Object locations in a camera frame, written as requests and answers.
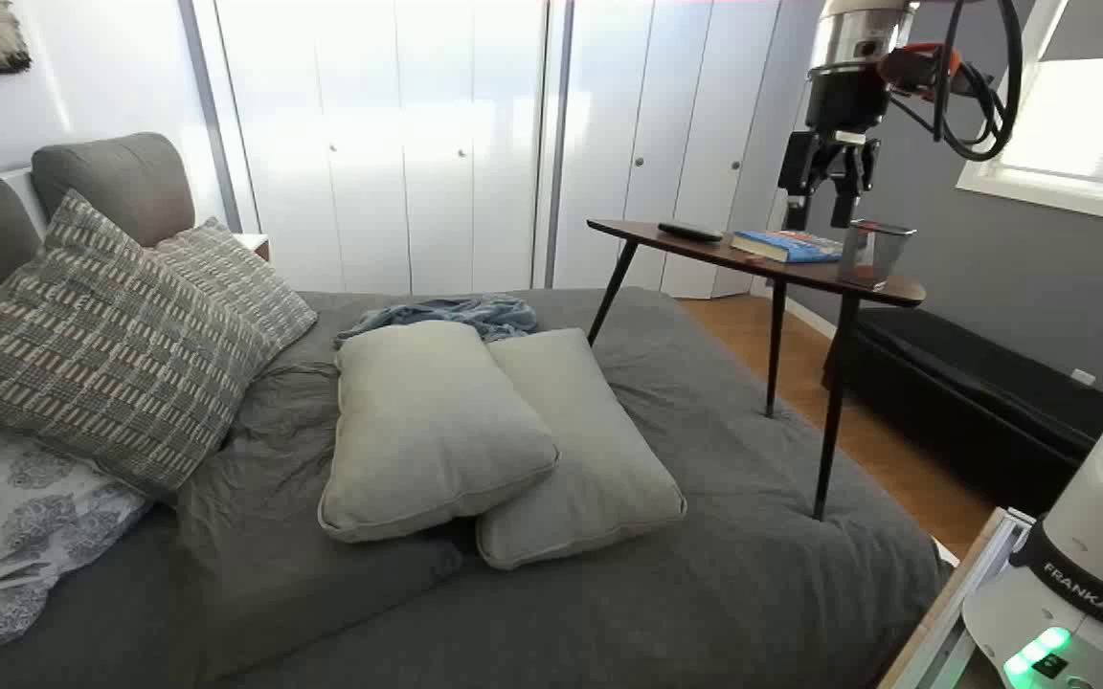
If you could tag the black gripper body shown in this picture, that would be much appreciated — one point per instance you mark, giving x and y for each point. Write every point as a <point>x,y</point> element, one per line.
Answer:
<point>848,98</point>

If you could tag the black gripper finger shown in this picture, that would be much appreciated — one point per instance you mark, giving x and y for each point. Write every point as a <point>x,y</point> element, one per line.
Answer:
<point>797,172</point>
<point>856,172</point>

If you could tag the dark eyeglass case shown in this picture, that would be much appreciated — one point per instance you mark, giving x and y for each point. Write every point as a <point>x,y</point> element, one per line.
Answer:
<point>692,231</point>

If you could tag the colourful paperback book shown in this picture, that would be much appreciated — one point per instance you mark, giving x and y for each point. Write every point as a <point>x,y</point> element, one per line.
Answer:
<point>784,248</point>

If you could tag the wooden side table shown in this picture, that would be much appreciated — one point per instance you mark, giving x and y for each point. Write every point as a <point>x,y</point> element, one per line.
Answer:
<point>705,248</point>

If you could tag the black bench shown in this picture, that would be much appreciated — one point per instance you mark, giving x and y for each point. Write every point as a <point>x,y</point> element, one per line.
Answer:
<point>976,394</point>

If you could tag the white wardrobe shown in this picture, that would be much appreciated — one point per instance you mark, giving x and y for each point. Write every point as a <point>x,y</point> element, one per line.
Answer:
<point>451,140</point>

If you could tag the plain white pillow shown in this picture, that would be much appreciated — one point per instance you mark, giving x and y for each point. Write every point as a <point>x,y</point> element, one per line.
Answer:
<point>432,428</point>
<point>604,473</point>

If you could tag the blue throw blanket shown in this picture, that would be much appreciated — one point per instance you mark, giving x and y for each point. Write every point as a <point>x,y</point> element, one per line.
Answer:
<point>451,313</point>

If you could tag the small grey checked cushion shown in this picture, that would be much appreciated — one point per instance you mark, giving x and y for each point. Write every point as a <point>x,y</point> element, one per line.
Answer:
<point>248,294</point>

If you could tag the large grey striped cushion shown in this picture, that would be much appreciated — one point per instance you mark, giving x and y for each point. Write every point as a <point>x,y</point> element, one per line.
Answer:
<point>95,345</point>

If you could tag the white floral pillow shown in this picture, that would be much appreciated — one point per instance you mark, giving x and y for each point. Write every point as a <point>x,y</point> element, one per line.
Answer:
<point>10,539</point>

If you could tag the white wall outlet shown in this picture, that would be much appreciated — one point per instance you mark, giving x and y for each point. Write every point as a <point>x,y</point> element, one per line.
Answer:
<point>1083,377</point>

